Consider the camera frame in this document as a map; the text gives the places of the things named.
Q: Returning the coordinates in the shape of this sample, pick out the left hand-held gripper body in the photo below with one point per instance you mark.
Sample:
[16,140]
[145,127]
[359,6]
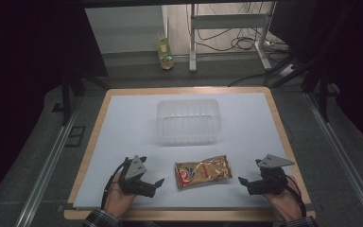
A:
[136,176]

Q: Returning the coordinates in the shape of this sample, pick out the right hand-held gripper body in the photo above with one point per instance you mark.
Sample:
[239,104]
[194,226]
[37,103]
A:
[271,179]

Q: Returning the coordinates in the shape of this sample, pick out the person's left hand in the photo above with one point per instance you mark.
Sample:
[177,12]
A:
[119,197]

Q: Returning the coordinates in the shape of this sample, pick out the person's right hand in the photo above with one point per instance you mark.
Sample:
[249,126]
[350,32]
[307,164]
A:
[285,203]

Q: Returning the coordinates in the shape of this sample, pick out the white table mat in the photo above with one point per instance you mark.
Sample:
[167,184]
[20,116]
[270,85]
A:
[132,126]

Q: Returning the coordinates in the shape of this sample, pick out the gold snack packet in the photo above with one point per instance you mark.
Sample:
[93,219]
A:
[203,171]

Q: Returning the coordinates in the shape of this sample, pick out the clear plastic container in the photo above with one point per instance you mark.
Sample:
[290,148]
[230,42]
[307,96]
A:
[189,123]

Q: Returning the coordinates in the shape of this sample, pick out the white power strip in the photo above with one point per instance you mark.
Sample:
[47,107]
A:
[286,71]

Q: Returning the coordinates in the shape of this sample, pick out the black stand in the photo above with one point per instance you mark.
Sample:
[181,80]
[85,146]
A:
[66,94]
[323,85]

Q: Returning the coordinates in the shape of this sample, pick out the yellow drink bottle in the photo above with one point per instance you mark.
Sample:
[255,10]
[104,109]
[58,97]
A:
[165,52]

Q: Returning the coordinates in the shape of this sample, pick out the black floor socket frame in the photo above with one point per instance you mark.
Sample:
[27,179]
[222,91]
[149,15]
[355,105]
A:
[75,136]

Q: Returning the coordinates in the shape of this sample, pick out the grey metal floor rail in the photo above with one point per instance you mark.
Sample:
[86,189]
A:
[343,157]
[48,170]

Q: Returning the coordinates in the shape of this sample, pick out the white metal desk frame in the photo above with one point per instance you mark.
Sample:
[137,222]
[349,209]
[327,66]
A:
[193,38]

